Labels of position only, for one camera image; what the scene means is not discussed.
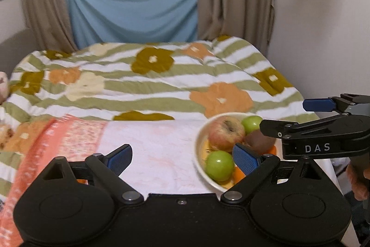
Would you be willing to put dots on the small orange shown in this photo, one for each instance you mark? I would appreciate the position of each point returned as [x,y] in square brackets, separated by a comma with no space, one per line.
[82,181]

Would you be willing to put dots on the floral striped blanket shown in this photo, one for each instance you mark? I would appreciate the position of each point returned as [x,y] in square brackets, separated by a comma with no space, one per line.
[173,82]

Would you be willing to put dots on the person's right hand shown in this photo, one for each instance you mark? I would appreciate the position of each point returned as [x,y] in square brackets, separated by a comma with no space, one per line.
[360,189]

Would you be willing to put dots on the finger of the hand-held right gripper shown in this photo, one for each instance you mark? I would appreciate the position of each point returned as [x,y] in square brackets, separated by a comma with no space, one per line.
[318,127]
[318,104]

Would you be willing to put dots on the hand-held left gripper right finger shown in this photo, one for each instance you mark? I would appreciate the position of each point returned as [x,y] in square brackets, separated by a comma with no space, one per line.
[244,160]

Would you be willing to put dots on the beige plush toy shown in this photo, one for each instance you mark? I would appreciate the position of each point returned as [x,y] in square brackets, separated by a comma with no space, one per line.
[5,135]

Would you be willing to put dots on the blue hanging cloth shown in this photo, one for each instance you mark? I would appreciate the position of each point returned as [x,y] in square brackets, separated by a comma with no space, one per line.
[133,9]

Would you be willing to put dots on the cream and yellow plate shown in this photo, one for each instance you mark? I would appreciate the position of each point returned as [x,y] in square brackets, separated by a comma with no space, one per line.
[199,148]

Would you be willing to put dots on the brown kiwi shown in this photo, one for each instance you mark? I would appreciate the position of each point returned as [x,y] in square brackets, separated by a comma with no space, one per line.
[260,142]

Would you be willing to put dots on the large green apple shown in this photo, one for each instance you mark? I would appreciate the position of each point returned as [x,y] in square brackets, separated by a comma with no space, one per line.
[251,124]

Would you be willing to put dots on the small green apple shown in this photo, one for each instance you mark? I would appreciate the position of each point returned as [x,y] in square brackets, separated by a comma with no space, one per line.
[219,166]

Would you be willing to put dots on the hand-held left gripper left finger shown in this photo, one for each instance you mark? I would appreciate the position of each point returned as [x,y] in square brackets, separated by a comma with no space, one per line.
[121,159]

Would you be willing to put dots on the pink and white towel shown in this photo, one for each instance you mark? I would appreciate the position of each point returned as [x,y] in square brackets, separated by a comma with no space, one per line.
[159,148]

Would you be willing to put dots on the red apple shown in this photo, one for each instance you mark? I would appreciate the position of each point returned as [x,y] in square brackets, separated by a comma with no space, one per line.
[225,134]

